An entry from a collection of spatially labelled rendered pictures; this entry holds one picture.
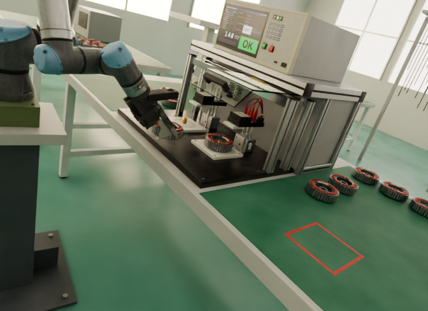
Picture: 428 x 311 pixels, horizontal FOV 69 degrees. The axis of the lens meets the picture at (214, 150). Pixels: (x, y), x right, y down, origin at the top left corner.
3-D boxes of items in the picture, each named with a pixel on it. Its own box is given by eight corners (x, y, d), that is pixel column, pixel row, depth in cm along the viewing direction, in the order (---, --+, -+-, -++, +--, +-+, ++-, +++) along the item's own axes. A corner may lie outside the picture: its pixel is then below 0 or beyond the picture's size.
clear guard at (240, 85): (234, 108, 92) (239, 88, 90) (188, 83, 108) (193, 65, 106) (298, 111, 113) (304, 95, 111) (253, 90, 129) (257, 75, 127)
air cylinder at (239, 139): (244, 152, 128) (248, 139, 126) (232, 144, 133) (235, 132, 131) (252, 151, 131) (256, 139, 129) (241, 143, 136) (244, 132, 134)
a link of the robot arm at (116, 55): (110, 37, 90) (130, 39, 85) (128, 69, 98) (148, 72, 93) (92, 55, 86) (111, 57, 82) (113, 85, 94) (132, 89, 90)
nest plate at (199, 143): (213, 160, 113) (214, 157, 112) (190, 142, 123) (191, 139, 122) (242, 157, 123) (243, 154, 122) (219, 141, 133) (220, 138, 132)
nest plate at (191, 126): (178, 132, 129) (178, 130, 128) (160, 118, 139) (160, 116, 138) (206, 132, 139) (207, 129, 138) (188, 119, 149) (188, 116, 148)
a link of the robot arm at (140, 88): (135, 68, 97) (148, 76, 92) (142, 79, 100) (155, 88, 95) (115, 82, 95) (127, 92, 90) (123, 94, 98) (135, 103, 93)
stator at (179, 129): (160, 141, 105) (163, 130, 103) (145, 127, 112) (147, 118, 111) (187, 141, 112) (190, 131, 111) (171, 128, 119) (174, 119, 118)
